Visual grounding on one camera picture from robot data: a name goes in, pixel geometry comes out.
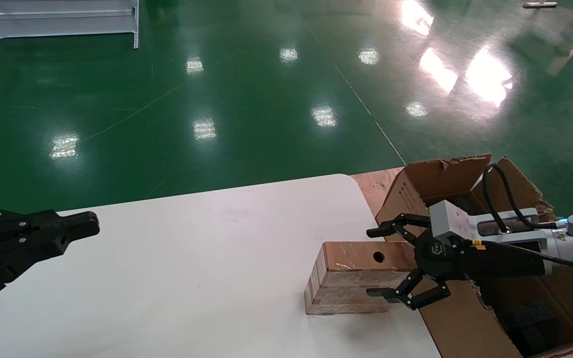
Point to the black foam block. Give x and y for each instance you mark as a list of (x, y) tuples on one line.
[(458, 202), (535, 323)]

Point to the big brown cardboard box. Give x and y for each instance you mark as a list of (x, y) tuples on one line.
[(445, 323)]

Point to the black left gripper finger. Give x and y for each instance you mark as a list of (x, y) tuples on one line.
[(43, 246), (72, 221)]

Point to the white metal shelf rack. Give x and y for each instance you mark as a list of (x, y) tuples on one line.
[(57, 20)]

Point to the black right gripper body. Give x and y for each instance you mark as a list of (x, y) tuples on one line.
[(435, 253)]

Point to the brown wooden pallet board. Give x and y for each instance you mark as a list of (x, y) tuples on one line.
[(373, 186)]

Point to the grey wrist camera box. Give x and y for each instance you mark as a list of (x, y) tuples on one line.
[(448, 219)]

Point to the silver camera mount bracket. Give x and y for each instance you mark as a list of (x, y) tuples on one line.
[(525, 216)]

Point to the white metal bar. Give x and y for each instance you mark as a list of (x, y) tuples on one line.
[(540, 5)]

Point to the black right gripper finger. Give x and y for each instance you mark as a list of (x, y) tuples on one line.
[(383, 230), (383, 293)]

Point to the small brown cardboard box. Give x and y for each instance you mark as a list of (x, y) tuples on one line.
[(346, 288)]

